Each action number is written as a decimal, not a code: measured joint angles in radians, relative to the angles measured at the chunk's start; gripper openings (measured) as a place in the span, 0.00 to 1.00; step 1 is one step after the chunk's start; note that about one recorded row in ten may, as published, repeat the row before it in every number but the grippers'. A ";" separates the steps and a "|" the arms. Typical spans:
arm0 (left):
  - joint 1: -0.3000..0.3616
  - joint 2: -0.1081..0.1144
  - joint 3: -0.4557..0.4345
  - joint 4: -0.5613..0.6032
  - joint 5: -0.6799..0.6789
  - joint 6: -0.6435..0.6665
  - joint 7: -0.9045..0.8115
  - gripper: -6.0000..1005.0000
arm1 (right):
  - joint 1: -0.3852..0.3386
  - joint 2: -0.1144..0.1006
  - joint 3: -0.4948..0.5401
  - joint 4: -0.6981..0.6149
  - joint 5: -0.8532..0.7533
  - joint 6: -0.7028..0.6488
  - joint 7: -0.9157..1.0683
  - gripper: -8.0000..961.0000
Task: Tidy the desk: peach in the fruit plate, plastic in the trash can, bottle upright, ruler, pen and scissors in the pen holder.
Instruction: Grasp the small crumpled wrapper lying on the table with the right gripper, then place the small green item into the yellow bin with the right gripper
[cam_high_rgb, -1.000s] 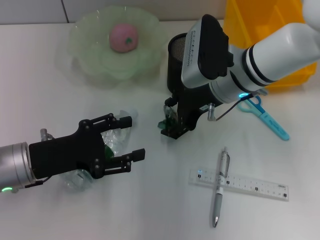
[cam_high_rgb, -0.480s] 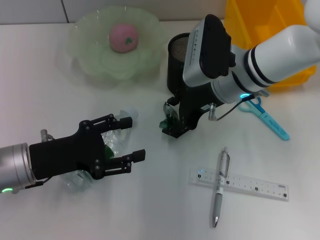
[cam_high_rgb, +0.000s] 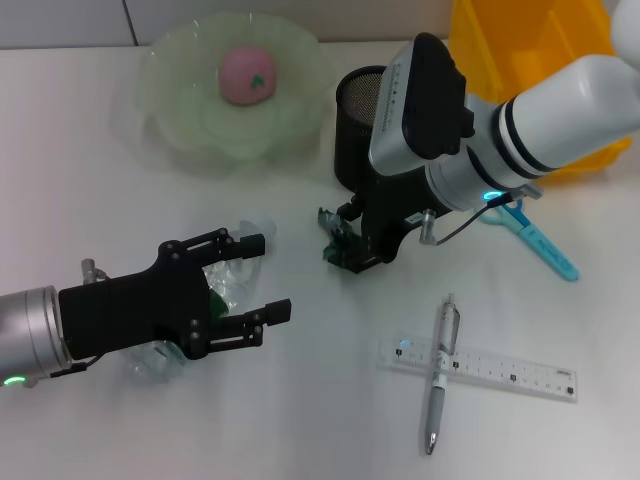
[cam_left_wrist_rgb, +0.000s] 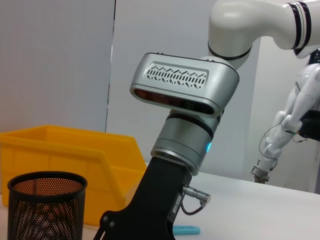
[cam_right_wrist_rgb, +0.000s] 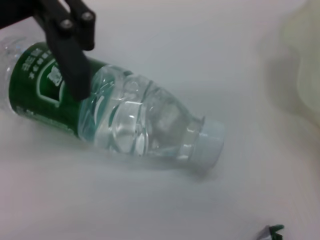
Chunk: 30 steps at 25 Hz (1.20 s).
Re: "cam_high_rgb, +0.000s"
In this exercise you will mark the green plastic wrapper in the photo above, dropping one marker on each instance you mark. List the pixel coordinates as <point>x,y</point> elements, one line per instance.
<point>335,250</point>

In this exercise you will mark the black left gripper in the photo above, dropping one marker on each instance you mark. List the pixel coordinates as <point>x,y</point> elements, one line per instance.
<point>130,310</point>

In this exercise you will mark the blue scissors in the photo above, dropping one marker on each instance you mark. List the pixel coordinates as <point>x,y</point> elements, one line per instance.
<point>545,245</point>

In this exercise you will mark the yellow plastic bin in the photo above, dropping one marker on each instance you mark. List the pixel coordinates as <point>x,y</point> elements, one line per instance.
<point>505,45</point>

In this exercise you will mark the black mesh pen holder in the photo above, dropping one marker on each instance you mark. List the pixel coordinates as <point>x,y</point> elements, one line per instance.
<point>352,125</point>

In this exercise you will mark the translucent green fruit plate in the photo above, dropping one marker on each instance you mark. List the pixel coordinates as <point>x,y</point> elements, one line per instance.
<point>200,115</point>

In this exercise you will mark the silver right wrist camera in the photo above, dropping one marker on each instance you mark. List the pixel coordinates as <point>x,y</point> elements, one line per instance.
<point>415,110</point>

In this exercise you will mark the clear plastic ruler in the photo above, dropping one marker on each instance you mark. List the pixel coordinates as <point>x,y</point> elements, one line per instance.
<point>510,375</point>

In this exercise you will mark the clear plastic water bottle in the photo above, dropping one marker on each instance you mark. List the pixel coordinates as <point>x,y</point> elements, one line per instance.
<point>235,280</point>

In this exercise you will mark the silver ballpoint pen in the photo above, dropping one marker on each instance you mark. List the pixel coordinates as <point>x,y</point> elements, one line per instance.
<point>440,360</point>

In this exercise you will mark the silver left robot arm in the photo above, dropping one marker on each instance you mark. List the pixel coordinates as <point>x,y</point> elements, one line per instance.
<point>30,330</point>

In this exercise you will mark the pink toy peach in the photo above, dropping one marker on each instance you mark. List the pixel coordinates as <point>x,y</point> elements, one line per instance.
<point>245,75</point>

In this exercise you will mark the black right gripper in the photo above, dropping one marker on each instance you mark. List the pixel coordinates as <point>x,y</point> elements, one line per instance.
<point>390,215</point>

